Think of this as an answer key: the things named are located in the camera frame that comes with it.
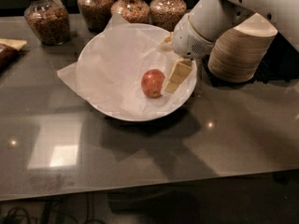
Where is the dark tray with paper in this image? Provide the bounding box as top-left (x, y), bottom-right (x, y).
top-left (0, 38), bottom-right (27, 72)

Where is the glass jar of light grains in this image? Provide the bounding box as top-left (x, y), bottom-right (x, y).
top-left (149, 0), bottom-right (187, 32)

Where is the glass jar of mixed cereal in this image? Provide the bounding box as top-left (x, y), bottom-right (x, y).
top-left (111, 0), bottom-right (150, 23)

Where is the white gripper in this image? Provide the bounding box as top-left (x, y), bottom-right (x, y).
top-left (157, 14), bottom-right (215, 94)

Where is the glass jar of brown cereal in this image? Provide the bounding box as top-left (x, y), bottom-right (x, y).
top-left (24, 0), bottom-right (70, 46)

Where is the front stack of paper bowls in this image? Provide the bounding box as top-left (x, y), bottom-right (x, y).
top-left (207, 14), bottom-right (278, 83)

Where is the white bowl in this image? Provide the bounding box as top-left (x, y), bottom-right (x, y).
top-left (75, 22), bottom-right (198, 122)

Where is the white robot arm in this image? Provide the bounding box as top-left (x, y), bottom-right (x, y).
top-left (158, 0), bottom-right (299, 83)

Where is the glass jar of dark grains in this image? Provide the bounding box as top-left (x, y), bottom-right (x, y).
top-left (77, 0), bottom-right (114, 32)

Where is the white paper liner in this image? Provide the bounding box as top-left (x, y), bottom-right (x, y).
top-left (56, 12), bottom-right (196, 120)

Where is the red apple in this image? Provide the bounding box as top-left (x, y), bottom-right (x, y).
top-left (141, 69), bottom-right (165, 98)

